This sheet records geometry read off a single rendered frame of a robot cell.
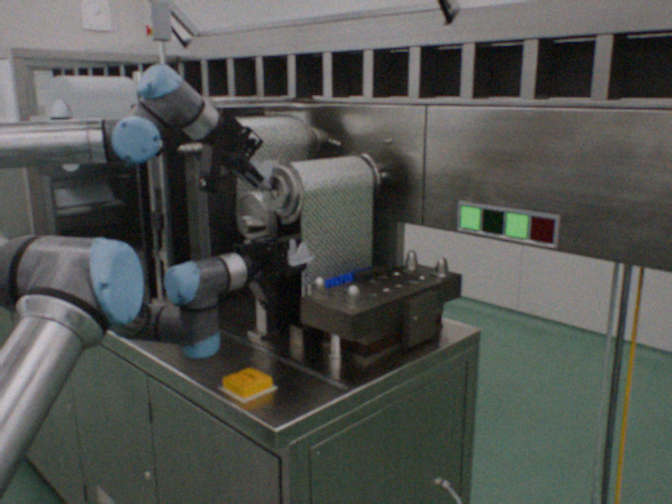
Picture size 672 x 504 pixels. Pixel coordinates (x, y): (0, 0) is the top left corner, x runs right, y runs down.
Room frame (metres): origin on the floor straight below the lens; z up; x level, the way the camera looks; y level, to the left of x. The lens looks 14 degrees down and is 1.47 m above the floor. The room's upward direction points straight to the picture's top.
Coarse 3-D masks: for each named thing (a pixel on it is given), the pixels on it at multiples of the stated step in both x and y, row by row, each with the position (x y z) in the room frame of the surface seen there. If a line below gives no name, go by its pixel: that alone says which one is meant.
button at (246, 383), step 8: (248, 368) 1.14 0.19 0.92; (232, 376) 1.10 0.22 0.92; (240, 376) 1.10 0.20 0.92; (248, 376) 1.10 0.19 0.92; (256, 376) 1.10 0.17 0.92; (264, 376) 1.10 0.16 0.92; (224, 384) 1.09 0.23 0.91; (232, 384) 1.08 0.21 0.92; (240, 384) 1.07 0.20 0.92; (248, 384) 1.07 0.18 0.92; (256, 384) 1.07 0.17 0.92; (264, 384) 1.09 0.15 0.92; (232, 392) 1.08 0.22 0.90; (240, 392) 1.06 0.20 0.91; (248, 392) 1.06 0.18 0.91; (256, 392) 1.07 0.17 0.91
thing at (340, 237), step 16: (336, 208) 1.41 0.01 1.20; (352, 208) 1.45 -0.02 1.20; (368, 208) 1.50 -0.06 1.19; (304, 224) 1.34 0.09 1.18; (320, 224) 1.38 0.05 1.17; (336, 224) 1.41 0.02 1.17; (352, 224) 1.45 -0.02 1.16; (368, 224) 1.50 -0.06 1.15; (304, 240) 1.34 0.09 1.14; (320, 240) 1.38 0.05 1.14; (336, 240) 1.41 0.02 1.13; (352, 240) 1.45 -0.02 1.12; (368, 240) 1.50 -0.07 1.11; (320, 256) 1.38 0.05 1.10; (336, 256) 1.41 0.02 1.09; (352, 256) 1.45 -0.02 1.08; (368, 256) 1.50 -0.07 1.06; (304, 272) 1.34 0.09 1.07; (320, 272) 1.38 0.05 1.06; (336, 272) 1.41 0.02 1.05; (304, 288) 1.34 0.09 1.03
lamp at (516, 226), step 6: (510, 216) 1.32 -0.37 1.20; (516, 216) 1.31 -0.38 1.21; (522, 216) 1.30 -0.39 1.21; (510, 222) 1.32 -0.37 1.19; (516, 222) 1.31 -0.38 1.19; (522, 222) 1.30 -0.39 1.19; (510, 228) 1.32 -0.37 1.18; (516, 228) 1.31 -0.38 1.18; (522, 228) 1.30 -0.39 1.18; (510, 234) 1.32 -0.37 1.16; (516, 234) 1.31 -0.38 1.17; (522, 234) 1.30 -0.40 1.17
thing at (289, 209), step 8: (272, 168) 1.39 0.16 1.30; (280, 168) 1.37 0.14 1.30; (288, 176) 1.35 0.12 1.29; (288, 184) 1.35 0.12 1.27; (296, 184) 1.34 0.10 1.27; (264, 192) 1.41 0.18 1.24; (296, 192) 1.33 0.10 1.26; (296, 200) 1.34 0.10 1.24; (272, 208) 1.39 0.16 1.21; (288, 208) 1.35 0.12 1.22; (280, 216) 1.37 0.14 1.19
